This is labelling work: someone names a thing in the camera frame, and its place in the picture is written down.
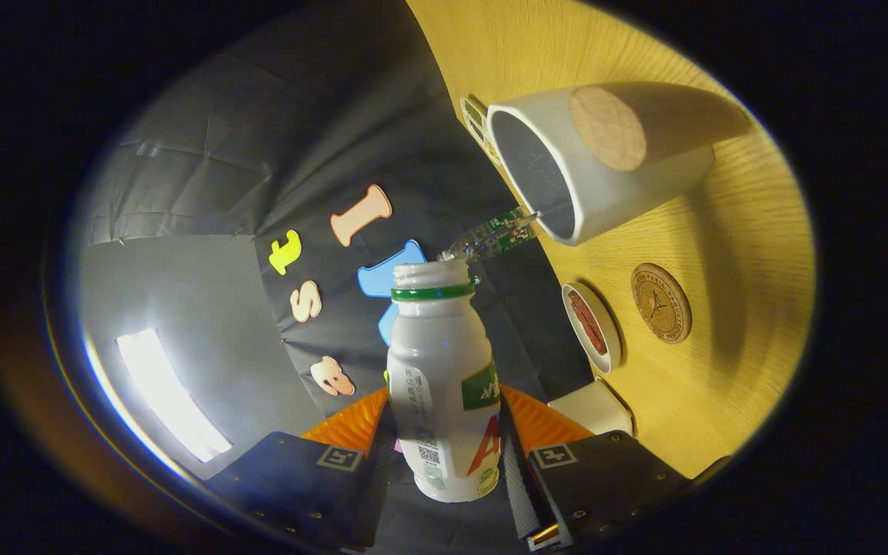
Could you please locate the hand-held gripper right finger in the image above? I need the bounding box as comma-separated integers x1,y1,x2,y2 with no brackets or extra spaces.
496,384,695,552

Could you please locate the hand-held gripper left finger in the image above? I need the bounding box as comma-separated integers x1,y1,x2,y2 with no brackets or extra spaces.
203,387,400,554

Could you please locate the white juice bottle green label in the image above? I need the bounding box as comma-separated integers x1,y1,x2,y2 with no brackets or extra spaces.
386,258,503,503

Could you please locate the round cork coaster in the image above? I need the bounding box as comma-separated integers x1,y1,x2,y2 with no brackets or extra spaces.
631,263,693,345

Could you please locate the white cup with cork knob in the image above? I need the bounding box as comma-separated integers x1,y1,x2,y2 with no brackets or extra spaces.
486,83,716,247

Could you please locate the clear plastic water bottle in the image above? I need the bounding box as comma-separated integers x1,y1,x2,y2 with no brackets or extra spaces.
438,207,541,263

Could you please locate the cream toaster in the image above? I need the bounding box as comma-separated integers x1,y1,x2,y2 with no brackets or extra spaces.
547,378,634,436

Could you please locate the red sausage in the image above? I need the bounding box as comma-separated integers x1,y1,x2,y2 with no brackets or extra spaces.
567,290,596,352
578,293,608,357

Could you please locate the round white plate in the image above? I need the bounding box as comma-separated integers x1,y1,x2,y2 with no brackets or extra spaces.
562,281,623,375

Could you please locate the wooden table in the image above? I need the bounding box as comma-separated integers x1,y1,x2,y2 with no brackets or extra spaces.
405,0,816,483

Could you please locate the black backdrop cloth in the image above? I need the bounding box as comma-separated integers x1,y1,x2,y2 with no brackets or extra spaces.
78,0,595,555

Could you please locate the white divided dish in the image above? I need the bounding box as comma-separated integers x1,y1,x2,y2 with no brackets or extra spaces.
459,94,503,167

